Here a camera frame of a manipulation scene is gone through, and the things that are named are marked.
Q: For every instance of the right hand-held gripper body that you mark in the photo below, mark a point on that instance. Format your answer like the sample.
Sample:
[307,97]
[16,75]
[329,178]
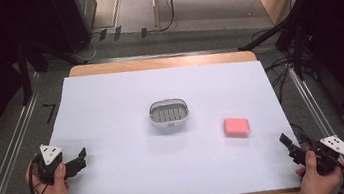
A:
[327,154]

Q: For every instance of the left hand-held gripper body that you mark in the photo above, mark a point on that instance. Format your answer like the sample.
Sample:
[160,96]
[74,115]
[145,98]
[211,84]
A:
[48,167]

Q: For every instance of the person's left hand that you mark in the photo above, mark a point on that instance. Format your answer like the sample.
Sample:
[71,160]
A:
[53,193]

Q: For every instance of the person's right hand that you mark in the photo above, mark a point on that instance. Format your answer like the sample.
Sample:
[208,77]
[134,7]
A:
[317,182]

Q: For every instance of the white paper sheet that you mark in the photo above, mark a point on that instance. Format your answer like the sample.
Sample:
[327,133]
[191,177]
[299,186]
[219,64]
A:
[129,169]

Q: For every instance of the pink soap bar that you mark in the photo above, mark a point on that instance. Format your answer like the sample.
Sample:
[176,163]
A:
[236,127]

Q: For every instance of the black metal stand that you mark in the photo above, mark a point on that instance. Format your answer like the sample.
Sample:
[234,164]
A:
[24,76]
[290,37]

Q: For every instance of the grey soap dish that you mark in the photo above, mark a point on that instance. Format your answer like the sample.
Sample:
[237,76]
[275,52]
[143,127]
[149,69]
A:
[168,112]

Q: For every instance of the wooden table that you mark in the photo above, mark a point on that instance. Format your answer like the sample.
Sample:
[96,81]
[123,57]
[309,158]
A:
[162,63]

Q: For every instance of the dark cabinet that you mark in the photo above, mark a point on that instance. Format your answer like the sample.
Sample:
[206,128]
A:
[83,11]

